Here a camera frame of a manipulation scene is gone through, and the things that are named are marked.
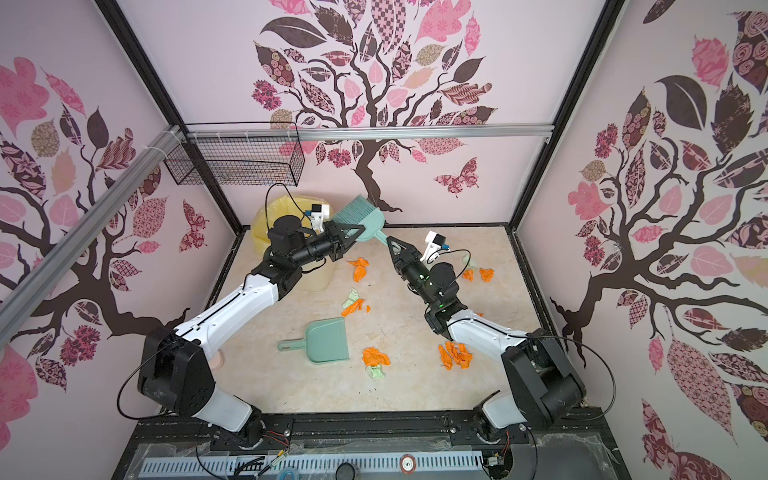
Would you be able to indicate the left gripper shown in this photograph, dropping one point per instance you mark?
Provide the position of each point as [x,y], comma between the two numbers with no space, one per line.
[339,241]

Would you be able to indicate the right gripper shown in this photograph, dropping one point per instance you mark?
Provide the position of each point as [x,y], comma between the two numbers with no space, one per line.
[410,262]

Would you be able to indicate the green hand brush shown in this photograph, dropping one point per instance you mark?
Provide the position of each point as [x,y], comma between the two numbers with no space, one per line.
[360,211]

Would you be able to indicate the green scrap mid table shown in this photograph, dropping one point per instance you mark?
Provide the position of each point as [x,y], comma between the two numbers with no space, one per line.
[351,299]

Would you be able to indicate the orange scrap mid table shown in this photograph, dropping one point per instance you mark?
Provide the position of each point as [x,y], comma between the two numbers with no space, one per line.
[357,305]

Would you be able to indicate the green dustpan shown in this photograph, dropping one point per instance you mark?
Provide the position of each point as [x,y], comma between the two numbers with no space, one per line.
[324,341]

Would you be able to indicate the green scrap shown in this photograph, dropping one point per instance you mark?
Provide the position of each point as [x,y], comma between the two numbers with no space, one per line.
[469,262]
[375,372]

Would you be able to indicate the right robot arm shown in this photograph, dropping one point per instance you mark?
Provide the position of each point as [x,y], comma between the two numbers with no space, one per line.
[542,383]

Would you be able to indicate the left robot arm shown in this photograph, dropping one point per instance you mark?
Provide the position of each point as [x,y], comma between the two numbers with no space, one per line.
[175,371]

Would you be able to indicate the cream trash bin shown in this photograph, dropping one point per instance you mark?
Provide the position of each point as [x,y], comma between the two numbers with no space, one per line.
[313,278]

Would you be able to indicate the yellow bin liner bag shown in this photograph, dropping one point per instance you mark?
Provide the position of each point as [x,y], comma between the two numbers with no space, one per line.
[275,209]

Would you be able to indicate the orange scrap pile front right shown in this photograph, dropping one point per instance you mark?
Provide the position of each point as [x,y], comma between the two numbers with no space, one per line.
[454,354]

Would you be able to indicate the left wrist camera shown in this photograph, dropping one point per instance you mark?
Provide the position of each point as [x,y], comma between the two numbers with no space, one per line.
[317,215]

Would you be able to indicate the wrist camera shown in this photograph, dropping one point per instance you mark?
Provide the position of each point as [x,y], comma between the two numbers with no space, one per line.
[435,246]
[317,215]

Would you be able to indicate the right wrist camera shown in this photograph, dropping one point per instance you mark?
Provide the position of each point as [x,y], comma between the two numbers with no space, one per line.
[435,246]

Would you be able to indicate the black wire basket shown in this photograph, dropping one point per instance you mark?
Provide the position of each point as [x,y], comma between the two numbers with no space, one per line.
[238,153]

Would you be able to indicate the aluminium rail back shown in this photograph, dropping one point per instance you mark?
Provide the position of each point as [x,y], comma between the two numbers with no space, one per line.
[366,132]

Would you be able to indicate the aluminium rail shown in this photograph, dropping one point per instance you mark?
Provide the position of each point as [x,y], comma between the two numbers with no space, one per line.
[19,306]
[366,132]

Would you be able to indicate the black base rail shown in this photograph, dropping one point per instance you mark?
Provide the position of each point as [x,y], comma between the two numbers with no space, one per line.
[579,446]

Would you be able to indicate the white slotted cable duct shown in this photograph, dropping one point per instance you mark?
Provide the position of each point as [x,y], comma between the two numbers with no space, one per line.
[451,464]

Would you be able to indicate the aluminium rail left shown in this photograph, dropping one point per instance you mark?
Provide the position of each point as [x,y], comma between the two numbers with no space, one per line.
[19,306]

